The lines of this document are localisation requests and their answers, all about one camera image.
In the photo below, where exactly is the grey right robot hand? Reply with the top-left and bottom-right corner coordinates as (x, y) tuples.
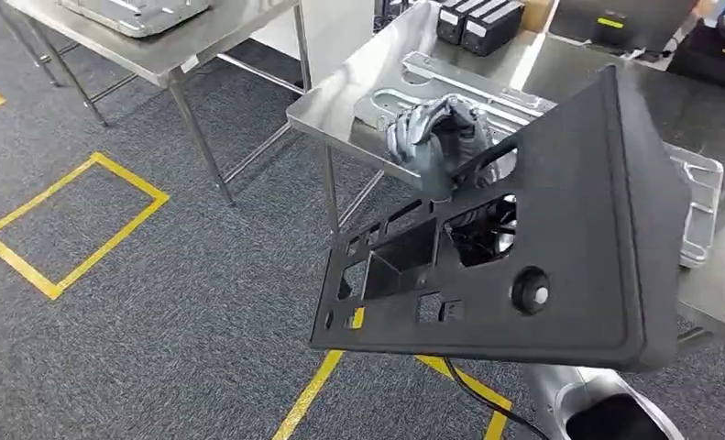
(386, 93), (500, 202)

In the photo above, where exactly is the black plastic licence plate bracket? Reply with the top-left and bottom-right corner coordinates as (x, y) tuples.
(309, 63), (694, 373)

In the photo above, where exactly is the stamped sheet metal panel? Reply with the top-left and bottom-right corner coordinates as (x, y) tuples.
(352, 50), (725, 269)

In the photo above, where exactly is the steel work bench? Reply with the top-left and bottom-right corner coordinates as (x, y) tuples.
(285, 0), (725, 343)

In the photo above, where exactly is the black box with label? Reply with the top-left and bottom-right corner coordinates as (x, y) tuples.
(460, 0), (526, 58)
(435, 0), (479, 46)

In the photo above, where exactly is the white cabinet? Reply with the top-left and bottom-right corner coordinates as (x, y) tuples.
(249, 0), (377, 87)

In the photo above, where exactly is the cardboard box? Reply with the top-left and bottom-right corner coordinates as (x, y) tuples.
(519, 0), (558, 35)

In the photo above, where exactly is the dark bin with yellow label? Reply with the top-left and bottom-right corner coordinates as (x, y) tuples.
(548, 0), (701, 54)

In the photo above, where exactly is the black case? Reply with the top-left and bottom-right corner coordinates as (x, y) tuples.
(665, 16), (725, 94)

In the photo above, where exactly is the steel work table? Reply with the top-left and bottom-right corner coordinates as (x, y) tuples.
(0, 0), (314, 208)

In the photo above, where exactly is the stamped metal tray part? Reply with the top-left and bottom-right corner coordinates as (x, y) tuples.
(58, 0), (212, 39)

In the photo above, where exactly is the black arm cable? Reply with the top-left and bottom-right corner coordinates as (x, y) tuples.
(441, 357), (549, 440)

